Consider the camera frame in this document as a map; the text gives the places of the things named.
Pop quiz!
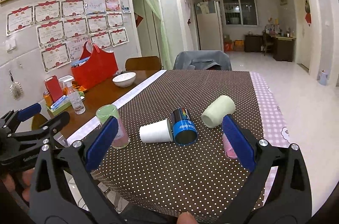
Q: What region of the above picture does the red door ornament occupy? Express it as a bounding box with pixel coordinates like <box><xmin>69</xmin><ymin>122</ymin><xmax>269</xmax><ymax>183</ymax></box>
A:
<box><xmin>304</xmin><ymin>0</ymin><xmax>311</xmax><ymax>26</ymax></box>

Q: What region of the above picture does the blue black can cup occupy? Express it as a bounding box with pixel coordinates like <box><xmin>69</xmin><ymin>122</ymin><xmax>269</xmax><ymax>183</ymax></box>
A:
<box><xmin>170</xmin><ymin>108</ymin><xmax>198</xmax><ymax>145</ymax></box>

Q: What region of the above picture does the right hand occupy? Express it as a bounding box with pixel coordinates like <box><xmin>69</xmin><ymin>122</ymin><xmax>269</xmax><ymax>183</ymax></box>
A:
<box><xmin>177</xmin><ymin>212</ymin><xmax>198</xmax><ymax>224</ymax></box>

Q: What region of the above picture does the clear spray bottle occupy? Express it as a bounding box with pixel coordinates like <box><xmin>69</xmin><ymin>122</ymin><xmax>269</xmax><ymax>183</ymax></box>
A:
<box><xmin>59</xmin><ymin>76</ymin><xmax>86</xmax><ymax>115</ymax></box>

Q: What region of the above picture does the wooden chair far side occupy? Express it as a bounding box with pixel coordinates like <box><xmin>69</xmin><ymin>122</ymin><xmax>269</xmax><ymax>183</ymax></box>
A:
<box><xmin>125</xmin><ymin>56</ymin><xmax>162</xmax><ymax>71</ymax></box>

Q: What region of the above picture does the wooden chair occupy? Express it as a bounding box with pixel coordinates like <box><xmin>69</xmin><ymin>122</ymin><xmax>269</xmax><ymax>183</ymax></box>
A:
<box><xmin>31</xmin><ymin>113</ymin><xmax>48</xmax><ymax>131</ymax></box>
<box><xmin>125</xmin><ymin>56</ymin><xmax>162</xmax><ymax>71</ymax></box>

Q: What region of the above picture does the brown polka dot tablecloth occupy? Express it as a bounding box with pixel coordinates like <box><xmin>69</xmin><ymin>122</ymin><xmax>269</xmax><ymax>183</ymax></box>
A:
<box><xmin>66</xmin><ymin>69</ymin><xmax>291</xmax><ymax>224</ymax></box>

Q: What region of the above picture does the window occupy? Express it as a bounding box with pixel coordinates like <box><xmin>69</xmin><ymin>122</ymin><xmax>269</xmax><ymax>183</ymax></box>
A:
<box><xmin>222</xmin><ymin>0</ymin><xmax>258</xmax><ymax>26</ymax></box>

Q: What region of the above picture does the red box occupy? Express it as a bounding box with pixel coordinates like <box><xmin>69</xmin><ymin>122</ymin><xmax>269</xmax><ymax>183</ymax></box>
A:
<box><xmin>44</xmin><ymin>76</ymin><xmax>63</xmax><ymax>102</ymax></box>

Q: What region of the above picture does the red tote bag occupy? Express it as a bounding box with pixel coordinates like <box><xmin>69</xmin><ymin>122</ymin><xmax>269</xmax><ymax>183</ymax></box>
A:
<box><xmin>71</xmin><ymin>41</ymin><xmax>118</xmax><ymax>89</ymax></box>

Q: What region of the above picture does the left hand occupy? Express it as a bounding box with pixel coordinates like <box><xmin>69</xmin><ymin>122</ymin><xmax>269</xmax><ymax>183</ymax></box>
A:
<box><xmin>1</xmin><ymin>168</ymin><xmax>35</xmax><ymax>202</ymax></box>

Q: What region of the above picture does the small pink cup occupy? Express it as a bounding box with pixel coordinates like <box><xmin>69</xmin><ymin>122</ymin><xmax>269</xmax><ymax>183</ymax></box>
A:
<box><xmin>222</xmin><ymin>134</ymin><xmax>237</xmax><ymax>159</ymax></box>

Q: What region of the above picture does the glass cup green pink paper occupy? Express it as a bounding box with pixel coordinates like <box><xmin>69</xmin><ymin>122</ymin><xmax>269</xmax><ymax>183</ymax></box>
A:
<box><xmin>95</xmin><ymin>104</ymin><xmax>131</xmax><ymax>149</ymax></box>

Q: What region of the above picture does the white ceramic bowl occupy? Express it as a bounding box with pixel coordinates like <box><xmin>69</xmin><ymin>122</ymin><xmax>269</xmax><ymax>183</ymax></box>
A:
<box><xmin>112</xmin><ymin>72</ymin><xmax>136</xmax><ymax>87</ymax></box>

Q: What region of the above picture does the blue bucket on floor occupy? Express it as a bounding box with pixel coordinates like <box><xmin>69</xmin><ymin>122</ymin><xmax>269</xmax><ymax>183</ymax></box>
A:
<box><xmin>318</xmin><ymin>70</ymin><xmax>328</xmax><ymax>86</ymax></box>

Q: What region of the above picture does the white refrigerator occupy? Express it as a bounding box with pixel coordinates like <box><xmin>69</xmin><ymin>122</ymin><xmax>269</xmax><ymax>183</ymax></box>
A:
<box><xmin>195</xmin><ymin>1</ymin><xmax>224</xmax><ymax>51</ymax></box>

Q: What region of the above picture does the grey covered chair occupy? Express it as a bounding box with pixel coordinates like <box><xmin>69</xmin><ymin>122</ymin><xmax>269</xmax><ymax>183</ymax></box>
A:
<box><xmin>173</xmin><ymin>50</ymin><xmax>232</xmax><ymax>71</ymax></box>

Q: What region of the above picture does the white paper cup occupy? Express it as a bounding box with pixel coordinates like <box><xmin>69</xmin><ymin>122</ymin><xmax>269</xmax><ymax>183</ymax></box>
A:
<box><xmin>139</xmin><ymin>119</ymin><xmax>173</xmax><ymax>143</ymax></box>

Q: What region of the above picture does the pale green ceramic cup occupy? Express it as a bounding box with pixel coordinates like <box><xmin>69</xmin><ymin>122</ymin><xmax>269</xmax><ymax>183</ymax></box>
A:
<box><xmin>201</xmin><ymin>95</ymin><xmax>236</xmax><ymax>128</ymax></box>

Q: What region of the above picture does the wooden chair left side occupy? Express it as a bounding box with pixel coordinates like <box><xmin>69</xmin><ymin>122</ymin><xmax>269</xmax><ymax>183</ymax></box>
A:
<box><xmin>31</xmin><ymin>113</ymin><xmax>48</xmax><ymax>131</ymax></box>

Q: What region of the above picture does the dark wooden desk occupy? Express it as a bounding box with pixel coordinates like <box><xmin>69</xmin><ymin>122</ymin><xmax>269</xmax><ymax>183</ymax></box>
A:
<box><xmin>244</xmin><ymin>33</ymin><xmax>296</xmax><ymax>62</ymax></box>

